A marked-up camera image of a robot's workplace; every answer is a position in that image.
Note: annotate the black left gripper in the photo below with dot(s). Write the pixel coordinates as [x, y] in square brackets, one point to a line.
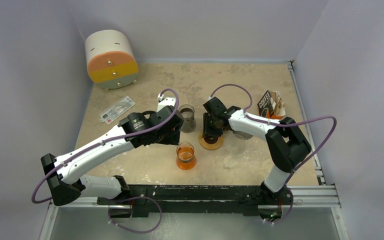
[172, 138]

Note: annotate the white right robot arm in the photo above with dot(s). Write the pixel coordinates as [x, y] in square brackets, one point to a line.
[286, 142]

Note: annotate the white round drawer cabinet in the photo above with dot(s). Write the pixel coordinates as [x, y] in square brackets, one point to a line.
[110, 61]

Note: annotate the orange coffee filter box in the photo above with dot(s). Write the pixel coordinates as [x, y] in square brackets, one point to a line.
[271, 105]

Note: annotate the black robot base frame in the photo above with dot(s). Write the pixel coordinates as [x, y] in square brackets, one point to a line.
[247, 200]

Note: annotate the grey glass carafe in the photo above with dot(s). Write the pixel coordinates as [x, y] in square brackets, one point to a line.
[188, 114]

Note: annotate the clear plastic filter packet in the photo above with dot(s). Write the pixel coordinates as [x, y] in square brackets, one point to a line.
[109, 115]

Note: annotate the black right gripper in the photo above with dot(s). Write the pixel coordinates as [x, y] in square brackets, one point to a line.
[210, 122]

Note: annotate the orange glass carafe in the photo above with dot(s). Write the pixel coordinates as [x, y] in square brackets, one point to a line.
[185, 156]

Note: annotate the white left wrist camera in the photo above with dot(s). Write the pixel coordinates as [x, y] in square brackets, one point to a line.
[165, 101]

